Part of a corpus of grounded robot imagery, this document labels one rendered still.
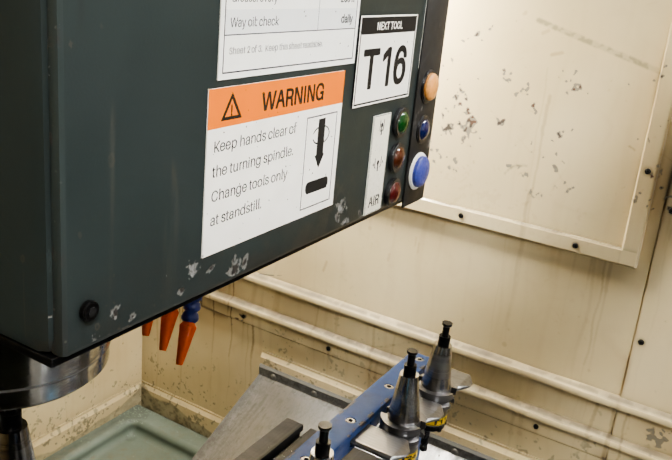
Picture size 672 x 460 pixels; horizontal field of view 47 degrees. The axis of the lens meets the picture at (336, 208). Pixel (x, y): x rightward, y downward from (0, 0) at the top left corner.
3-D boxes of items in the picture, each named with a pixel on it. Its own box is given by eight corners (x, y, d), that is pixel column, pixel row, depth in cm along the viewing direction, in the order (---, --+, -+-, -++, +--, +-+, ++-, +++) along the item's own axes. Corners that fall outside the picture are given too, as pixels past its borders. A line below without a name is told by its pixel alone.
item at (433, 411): (448, 411, 112) (449, 406, 112) (433, 427, 108) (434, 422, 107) (405, 394, 115) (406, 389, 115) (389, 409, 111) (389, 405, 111)
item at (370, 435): (416, 447, 103) (416, 442, 103) (397, 467, 99) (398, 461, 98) (369, 427, 106) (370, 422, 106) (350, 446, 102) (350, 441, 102)
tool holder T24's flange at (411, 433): (392, 414, 111) (394, 399, 111) (431, 430, 108) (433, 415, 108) (370, 435, 106) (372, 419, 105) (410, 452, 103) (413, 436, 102)
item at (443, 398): (421, 382, 120) (423, 368, 120) (458, 396, 118) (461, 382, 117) (406, 401, 115) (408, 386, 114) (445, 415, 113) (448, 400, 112)
